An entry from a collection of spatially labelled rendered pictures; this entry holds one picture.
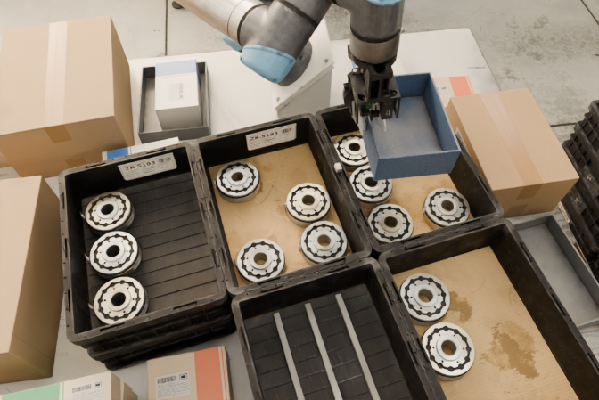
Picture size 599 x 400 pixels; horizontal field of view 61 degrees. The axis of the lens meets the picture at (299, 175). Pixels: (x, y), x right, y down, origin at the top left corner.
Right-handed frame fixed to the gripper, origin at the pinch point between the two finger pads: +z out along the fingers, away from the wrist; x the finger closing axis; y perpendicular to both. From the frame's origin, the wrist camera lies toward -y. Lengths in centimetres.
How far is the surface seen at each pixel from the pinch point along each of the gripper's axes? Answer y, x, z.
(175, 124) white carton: -39, -48, 36
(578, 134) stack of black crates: -39, 86, 72
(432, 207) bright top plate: 5.2, 15.1, 27.6
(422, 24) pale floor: -159, 67, 118
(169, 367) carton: 31, -46, 32
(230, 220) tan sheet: 1.3, -31.3, 27.2
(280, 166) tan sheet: -12.7, -18.3, 28.2
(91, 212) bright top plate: -3, -62, 22
